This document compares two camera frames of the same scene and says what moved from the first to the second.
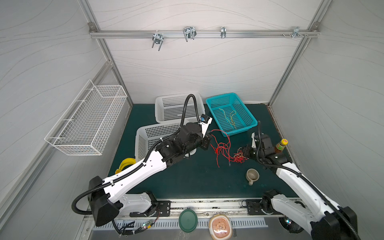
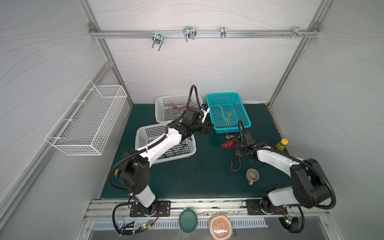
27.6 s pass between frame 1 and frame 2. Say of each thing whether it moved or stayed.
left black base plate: stayed
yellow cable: moved
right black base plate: stayed
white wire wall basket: stayed
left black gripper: moved
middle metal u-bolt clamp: stayed
